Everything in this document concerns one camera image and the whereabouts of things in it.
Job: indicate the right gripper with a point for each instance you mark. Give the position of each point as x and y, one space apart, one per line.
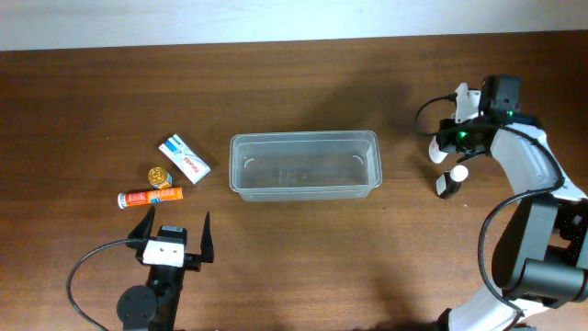
448 143

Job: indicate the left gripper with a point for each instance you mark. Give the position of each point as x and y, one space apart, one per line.
193 261

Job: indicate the small gold-lid jar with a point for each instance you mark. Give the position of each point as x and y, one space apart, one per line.
159 178

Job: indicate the white spray bottle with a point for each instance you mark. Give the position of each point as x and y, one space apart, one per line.
435 154

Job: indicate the white Panadol medicine box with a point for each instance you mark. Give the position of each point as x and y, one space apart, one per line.
190 164

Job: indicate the black bottle white cap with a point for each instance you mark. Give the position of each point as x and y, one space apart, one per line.
449 183

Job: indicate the clear plastic container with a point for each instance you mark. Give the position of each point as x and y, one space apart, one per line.
305 165

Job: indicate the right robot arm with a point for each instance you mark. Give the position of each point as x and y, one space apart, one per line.
540 261

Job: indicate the orange tablet tube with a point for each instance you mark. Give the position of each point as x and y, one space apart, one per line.
140 198

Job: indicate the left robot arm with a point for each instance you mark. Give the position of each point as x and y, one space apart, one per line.
153 305

